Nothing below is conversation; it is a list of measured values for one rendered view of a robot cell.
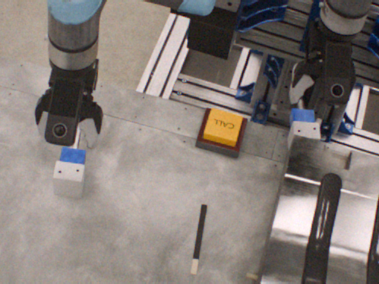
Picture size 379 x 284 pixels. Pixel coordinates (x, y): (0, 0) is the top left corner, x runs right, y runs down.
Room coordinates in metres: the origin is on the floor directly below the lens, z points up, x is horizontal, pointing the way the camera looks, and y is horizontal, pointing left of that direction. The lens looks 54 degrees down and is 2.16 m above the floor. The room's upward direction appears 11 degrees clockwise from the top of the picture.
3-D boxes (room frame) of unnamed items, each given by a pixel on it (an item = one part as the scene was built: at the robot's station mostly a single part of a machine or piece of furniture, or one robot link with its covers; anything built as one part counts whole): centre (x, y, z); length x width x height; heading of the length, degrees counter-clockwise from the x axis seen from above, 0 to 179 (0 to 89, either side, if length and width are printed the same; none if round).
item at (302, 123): (1.06, -0.21, 0.83); 0.13 x 0.05 x 0.05; 8
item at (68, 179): (0.88, 0.19, 0.83); 0.13 x 0.05 x 0.05; 3
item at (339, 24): (1.04, -0.21, 1.15); 0.08 x 0.08 x 0.05
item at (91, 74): (0.87, 0.19, 1.07); 0.09 x 0.08 x 0.12; 3
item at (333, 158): (0.94, -0.27, 0.87); 0.05 x 0.05 x 0.04; 84
